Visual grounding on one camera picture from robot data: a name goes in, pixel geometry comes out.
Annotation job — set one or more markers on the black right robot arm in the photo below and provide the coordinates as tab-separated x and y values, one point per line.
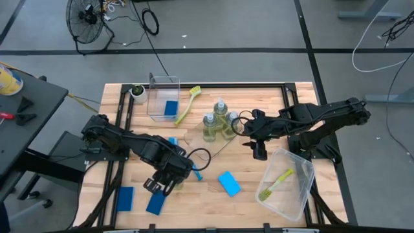
310	113

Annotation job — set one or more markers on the wheeled grey desk foot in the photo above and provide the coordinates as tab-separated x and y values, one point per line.
29	208

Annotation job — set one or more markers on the black floor fan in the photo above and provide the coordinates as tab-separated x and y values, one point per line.
85	16

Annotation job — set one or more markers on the frosted shallow plastic tub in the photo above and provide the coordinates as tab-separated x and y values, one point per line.
291	200

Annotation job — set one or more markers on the black triangular bracket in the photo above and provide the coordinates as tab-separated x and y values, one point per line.
24	104
24	119

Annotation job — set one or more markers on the small white plant pot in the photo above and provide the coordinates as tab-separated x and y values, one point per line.
139	97

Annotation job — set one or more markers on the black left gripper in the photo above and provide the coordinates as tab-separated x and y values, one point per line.
173	170

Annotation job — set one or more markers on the black floor box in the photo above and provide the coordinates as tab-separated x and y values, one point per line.
69	149

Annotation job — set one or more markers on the yellow-green dish brush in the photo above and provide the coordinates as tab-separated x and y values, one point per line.
278	182
187	105

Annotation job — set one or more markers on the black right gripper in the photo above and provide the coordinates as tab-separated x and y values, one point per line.
263	127

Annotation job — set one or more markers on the blue and white dish brush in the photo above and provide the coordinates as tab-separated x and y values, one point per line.
198	174

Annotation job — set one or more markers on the blue rectangular sponge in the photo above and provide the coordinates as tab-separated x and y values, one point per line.
171	108
229	183
156	204
125	199

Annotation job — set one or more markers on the yellow wipes canister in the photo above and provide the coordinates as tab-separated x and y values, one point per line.
8	82

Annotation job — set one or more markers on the dark grey side desk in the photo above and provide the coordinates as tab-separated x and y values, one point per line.
32	136

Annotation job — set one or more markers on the black aluminium table frame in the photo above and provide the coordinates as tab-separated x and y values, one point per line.
207	86

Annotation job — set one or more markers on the clear rectangular plastic container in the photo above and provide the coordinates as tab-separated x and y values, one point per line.
158	97

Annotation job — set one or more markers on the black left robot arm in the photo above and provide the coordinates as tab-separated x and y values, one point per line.
142	147

